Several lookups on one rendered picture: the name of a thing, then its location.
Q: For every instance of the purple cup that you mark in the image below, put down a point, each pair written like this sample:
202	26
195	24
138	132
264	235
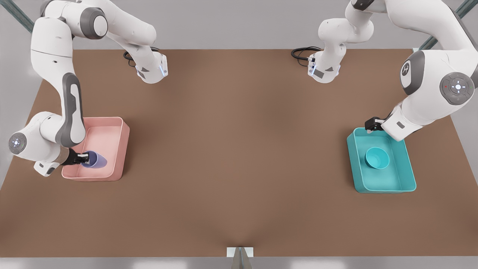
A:
95	160

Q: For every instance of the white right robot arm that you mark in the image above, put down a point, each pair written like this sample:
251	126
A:
56	86

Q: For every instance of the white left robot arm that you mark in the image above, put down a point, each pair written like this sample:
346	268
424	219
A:
433	89

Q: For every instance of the pink box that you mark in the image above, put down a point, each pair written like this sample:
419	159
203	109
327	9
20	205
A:
106	147

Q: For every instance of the teal bowl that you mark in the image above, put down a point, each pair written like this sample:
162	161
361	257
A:
377	157

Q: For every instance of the teal box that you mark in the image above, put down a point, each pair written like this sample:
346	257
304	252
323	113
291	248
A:
388	175

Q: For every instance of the silver frame post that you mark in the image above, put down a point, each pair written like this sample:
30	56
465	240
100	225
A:
240	258
19	14
446	25

